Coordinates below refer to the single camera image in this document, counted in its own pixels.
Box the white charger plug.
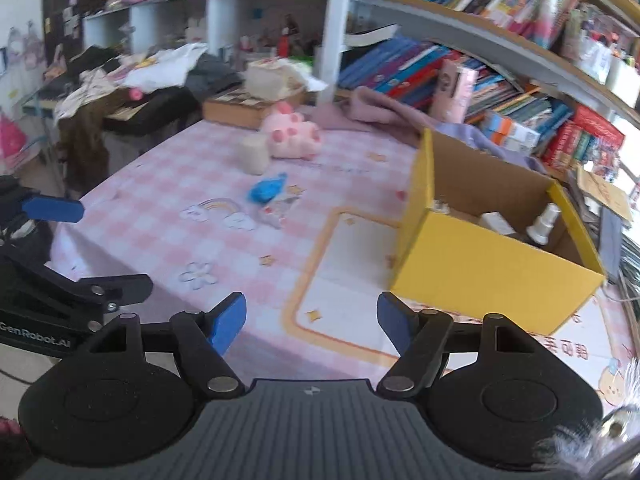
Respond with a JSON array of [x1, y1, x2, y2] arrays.
[[478, 211, 516, 236]]

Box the small spray bottle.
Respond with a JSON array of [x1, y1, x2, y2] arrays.
[[525, 203, 561, 247]]

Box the blue wrapper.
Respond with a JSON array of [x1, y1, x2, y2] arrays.
[[248, 172, 288, 205]]

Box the beige foam block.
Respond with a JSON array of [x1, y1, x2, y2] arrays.
[[238, 132, 271, 176]]

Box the pink plush paw toy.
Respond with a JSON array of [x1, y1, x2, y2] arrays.
[[259, 101, 322, 159]]

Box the yellow cardboard box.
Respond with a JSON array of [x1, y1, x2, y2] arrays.
[[390, 130, 605, 335]]

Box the pile of clothes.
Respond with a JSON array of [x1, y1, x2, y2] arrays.
[[52, 42, 242, 195]]

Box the pink checkered tablecloth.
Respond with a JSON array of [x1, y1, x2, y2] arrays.
[[51, 122, 632, 408]]

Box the stack of books papers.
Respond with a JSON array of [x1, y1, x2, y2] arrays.
[[566, 166, 639, 314]]

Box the orange white medicine boxes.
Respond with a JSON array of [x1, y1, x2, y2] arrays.
[[480, 112, 540, 156]]

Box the pink purple cloth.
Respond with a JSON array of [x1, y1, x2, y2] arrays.
[[308, 87, 547, 176]]

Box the pink cylindrical device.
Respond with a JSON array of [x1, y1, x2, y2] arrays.
[[428, 60, 478, 124]]

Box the tissue pack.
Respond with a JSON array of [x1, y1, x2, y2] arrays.
[[244, 58, 328, 103]]

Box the white bookshelf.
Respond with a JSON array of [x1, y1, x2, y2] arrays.
[[81, 0, 640, 181]]

